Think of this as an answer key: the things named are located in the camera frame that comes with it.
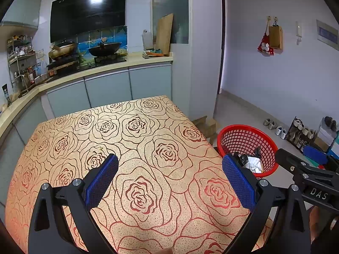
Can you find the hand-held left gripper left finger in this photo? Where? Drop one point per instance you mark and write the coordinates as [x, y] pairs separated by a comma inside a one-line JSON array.
[[102, 180]]

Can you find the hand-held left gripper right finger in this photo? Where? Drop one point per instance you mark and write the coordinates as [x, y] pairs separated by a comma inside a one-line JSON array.
[[238, 182]]

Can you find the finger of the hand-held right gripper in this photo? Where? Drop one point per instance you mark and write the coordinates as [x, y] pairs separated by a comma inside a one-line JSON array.
[[299, 168], [315, 154]]

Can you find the black plastic bag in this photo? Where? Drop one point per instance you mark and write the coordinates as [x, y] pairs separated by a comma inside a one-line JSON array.
[[242, 160]]

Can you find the white tissue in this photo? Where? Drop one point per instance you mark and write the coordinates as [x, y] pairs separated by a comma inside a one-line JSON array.
[[253, 164]]

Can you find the red plastic basket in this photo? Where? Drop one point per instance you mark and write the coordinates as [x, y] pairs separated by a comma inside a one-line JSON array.
[[233, 137]]

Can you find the person's right hand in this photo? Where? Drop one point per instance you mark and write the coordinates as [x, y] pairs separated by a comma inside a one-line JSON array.
[[316, 222]]

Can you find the shoe rack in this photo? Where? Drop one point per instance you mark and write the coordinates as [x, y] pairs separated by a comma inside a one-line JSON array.
[[300, 135]]

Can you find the white pair of shoes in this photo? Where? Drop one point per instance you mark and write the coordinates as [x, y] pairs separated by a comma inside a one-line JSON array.
[[280, 132]]

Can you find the grey pair of shoes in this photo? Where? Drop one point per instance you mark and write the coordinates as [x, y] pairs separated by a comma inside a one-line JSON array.
[[270, 123]]

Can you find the cardboard boxes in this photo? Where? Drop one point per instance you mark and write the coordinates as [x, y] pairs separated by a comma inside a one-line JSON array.
[[208, 127]]

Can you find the black gas stove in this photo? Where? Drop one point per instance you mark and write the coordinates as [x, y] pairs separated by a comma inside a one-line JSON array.
[[79, 64]]

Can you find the brown paper bag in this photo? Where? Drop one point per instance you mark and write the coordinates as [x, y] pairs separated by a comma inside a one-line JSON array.
[[275, 37]]

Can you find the clear water jug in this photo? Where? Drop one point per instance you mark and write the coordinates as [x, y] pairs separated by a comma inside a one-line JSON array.
[[42, 69]]

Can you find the black wok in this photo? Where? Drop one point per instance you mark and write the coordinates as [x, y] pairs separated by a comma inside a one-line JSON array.
[[104, 49]]

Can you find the beige cooking pot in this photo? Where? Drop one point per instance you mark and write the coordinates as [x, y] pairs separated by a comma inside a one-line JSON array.
[[63, 49]]

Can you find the orange tray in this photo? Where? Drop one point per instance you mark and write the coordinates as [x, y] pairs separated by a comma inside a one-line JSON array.
[[155, 54]]

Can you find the dark wooden door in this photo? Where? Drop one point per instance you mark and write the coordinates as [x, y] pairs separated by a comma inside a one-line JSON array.
[[222, 39]]

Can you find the metal spice rack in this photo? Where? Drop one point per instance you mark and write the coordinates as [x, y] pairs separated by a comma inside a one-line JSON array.
[[21, 58]]

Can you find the white plastic bottle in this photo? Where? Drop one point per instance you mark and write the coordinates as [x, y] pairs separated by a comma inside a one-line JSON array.
[[147, 39]]

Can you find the wooden cutting board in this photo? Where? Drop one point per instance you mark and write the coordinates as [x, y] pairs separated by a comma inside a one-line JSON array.
[[164, 34]]

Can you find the black range hood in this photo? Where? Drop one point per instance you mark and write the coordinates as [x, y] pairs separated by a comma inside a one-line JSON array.
[[87, 13]]

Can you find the frosted glass panel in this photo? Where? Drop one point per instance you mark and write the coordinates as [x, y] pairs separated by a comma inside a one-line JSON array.
[[169, 10]]

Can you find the grey wall panel box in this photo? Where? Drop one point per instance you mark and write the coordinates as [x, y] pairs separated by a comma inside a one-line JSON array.
[[328, 34]]

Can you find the white wall intercom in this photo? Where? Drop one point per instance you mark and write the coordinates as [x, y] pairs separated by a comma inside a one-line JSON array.
[[299, 33]]

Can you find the grey wall cabinet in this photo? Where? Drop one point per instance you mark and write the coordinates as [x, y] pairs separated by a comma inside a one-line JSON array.
[[18, 8]]

